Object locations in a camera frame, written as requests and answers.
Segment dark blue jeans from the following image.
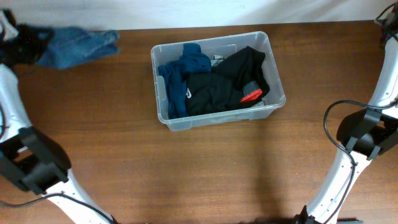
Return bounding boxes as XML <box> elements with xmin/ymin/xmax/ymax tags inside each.
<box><xmin>35</xmin><ymin>27</ymin><xmax>119</xmax><ymax>70</ymax></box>

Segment clear plastic storage bin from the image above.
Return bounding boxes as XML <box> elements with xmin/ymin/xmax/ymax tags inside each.
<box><xmin>150</xmin><ymin>31</ymin><xmax>286</xmax><ymax>131</ymax></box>

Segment black Nike garment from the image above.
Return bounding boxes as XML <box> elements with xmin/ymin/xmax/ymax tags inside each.
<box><xmin>185</xmin><ymin>73</ymin><xmax>254</xmax><ymax>116</ymax></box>

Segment dark blue shirt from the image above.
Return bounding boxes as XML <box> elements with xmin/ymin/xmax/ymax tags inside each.
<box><xmin>158</xmin><ymin>43</ymin><xmax>211</xmax><ymax>119</ymax></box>

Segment black garment with red trim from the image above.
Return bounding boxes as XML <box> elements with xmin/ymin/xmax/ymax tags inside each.
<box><xmin>211</xmin><ymin>45</ymin><xmax>271</xmax><ymax>104</ymax></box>

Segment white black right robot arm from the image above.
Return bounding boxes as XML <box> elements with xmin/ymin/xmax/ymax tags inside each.
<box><xmin>292</xmin><ymin>3</ymin><xmax>397</xmax><ymax>223</ymax></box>

